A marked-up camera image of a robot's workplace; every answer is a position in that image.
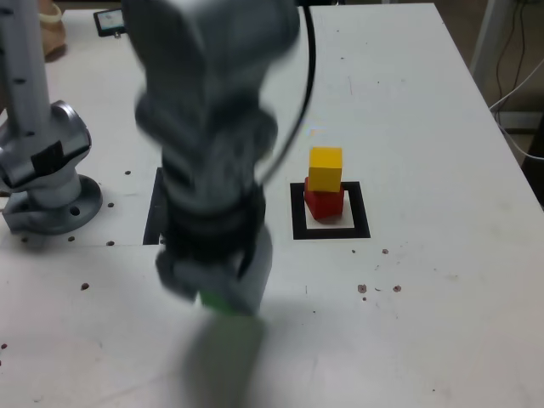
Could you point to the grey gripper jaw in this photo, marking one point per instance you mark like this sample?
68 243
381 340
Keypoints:
255 285
183 278

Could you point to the green cube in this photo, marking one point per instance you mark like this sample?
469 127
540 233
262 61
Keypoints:
217 302

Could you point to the red cube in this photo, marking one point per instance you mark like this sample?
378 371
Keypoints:
325 206

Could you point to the yellow cube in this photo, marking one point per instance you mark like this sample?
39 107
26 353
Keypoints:
325 170

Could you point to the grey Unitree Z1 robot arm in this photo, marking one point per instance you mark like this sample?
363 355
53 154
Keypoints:
204 106

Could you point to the black tape square outline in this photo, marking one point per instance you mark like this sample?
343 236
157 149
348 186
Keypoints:
298 212

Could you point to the person's hand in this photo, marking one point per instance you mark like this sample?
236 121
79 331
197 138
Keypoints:
54 36

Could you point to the black tape strip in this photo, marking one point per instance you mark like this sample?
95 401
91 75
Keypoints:
151 221

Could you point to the black tablet device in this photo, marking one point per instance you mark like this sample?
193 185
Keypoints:
108 21

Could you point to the white frame post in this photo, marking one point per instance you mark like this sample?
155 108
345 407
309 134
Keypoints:
489 34

